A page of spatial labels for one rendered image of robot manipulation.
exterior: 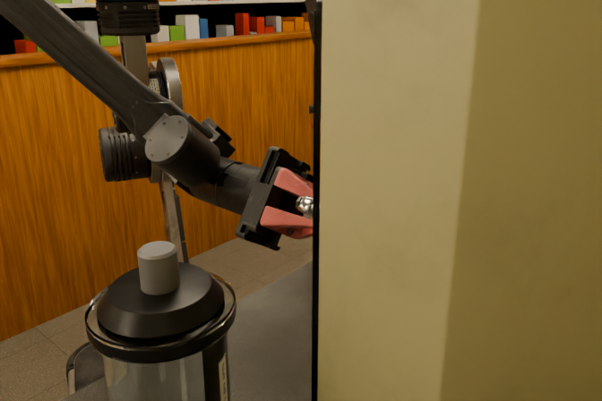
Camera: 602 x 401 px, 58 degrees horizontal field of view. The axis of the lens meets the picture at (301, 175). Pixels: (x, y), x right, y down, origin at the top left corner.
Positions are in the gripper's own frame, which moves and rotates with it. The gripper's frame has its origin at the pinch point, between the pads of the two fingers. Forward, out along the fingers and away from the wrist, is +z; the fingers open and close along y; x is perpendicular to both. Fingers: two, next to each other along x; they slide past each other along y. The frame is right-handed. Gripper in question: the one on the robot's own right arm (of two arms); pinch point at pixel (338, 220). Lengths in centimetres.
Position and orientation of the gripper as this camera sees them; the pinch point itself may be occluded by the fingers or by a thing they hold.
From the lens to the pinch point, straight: 53.6
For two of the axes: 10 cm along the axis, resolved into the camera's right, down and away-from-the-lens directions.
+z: 7.6, 2.2, -6.1
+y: 3.6, -9.2, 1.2
